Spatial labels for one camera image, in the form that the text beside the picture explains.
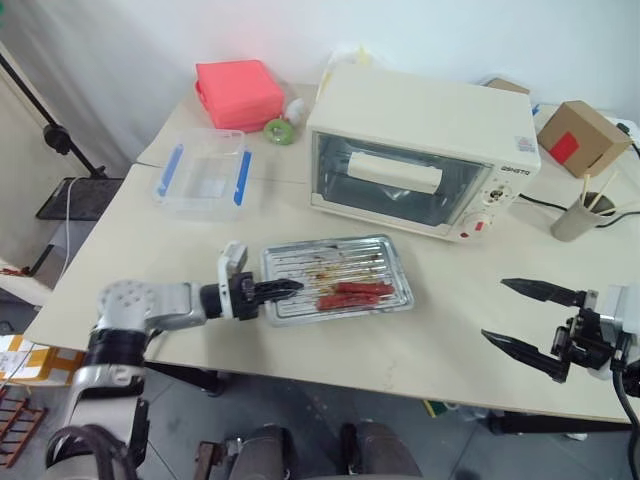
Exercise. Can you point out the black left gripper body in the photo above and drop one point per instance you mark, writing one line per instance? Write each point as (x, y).
(245, 300)

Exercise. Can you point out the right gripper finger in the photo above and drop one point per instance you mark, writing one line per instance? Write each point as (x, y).
(542, 292)
(530, 352)

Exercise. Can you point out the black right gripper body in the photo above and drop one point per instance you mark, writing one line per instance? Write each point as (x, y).
(587, 340)

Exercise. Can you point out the silver baking tray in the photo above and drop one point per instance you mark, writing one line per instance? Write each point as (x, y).
(360, 250)

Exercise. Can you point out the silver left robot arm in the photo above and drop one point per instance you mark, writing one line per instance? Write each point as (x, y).
(165, 305)

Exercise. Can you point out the red sausage on skewer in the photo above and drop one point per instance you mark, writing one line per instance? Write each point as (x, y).
(362, 288)
(350, 301)

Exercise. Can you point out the cream toaster oven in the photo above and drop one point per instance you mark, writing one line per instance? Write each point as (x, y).
(425, 110)

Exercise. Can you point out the grey cup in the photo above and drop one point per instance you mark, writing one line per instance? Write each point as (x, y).
(575, 222)

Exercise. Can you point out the green and yellow sponge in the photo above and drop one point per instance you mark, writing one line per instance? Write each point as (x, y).
(437, 407)

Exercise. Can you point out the wooden chopstick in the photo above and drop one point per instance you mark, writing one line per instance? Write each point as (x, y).
(620, 207)
(585, 190)
(604, 189)

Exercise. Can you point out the clear container with blue clips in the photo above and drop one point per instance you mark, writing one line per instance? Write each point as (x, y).
(202, 175)

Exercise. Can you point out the dark rounded shape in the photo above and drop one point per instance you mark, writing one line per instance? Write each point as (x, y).
(260, 452)

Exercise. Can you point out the green tape roll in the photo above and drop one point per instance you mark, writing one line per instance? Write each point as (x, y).
(280, 131)

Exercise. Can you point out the cardboard box with red label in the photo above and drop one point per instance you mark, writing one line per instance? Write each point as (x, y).
(582, 130)

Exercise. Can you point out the small white figure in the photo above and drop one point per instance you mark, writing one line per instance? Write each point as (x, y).
(296, 111)

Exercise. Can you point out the white power strip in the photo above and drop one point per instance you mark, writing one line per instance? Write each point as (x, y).
(627, 131)

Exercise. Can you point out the pink plastic lunch box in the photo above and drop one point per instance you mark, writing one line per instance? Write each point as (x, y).
(235, 92)

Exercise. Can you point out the small plain cardboard box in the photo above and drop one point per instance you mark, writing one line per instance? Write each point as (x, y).
(507, 86)

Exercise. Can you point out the cardboard box with yellow tape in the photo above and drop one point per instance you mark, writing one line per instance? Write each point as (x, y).
(35, 360)

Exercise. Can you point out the clear plastic bag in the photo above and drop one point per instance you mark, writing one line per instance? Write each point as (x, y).
(350, 57)

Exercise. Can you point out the black tripod stand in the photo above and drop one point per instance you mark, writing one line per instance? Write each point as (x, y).
(60, 135)

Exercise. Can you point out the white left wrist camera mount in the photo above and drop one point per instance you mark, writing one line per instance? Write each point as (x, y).
(234, 257)

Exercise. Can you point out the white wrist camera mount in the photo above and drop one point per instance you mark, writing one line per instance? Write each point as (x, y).
(234, 257)
(617, 305)

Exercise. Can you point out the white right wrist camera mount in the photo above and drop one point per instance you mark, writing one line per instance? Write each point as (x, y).
(617, 305)

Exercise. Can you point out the black table frame bar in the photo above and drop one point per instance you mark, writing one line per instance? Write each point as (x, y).
(190, 377)
(550, 422)

